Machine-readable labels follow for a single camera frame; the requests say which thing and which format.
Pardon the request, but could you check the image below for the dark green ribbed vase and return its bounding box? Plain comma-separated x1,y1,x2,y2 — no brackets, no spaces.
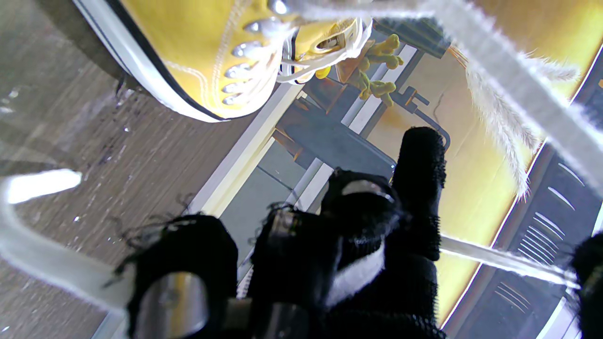
372,18,453,59

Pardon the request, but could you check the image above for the yellow cactus ornament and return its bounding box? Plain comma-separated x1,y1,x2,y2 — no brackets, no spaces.
337,34,405,108

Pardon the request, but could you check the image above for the long white shoelace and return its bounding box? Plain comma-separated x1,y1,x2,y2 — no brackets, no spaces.
276,16,375,85

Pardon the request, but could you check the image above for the dark low stand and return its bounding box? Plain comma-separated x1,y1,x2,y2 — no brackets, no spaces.
301,75,351,116

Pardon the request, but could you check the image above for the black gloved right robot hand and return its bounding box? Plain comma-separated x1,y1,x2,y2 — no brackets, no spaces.
125,126,603,339

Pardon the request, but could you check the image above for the black kitchen faucet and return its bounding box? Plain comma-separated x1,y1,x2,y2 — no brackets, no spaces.
391,86,452,151

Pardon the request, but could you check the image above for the white pampas grass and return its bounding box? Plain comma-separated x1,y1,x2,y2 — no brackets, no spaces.
450,45,582,201

